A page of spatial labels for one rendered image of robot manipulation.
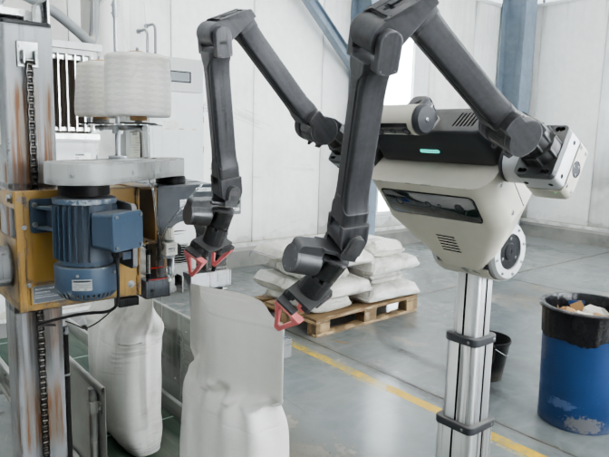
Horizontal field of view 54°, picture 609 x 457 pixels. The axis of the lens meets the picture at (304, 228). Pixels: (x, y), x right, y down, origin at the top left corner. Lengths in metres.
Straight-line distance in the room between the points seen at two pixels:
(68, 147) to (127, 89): 3.01
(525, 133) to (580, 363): 2.29
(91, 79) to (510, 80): 8.85
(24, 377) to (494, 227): 1.29
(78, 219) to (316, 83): 6.05
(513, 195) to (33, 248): 1.20
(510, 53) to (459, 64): 9.17
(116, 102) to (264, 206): 5.47
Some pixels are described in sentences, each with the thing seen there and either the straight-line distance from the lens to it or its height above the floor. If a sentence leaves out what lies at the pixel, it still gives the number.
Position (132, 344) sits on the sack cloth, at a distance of 2.12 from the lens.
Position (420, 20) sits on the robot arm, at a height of 1.68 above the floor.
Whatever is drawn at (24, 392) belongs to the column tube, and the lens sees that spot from 1.83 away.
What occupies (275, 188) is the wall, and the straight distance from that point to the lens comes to 7.01.
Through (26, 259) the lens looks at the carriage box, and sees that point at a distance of 1.67.
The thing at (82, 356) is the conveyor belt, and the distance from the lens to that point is 3.22.
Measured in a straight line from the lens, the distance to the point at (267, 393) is 1.53.
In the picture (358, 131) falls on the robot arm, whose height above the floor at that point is 1.50.
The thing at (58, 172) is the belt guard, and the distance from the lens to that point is 1.48.
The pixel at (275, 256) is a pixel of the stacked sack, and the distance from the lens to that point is 4.72.
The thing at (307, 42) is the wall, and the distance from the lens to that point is 7.33.
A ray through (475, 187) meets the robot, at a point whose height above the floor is 1.39.
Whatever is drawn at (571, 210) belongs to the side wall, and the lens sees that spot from 9.90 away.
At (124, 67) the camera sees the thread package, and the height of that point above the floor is 1.64.
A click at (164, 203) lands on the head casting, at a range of 1.78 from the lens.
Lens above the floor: 1.49
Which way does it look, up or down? 9 degrees down
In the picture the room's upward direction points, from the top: 1 degrees clockwise
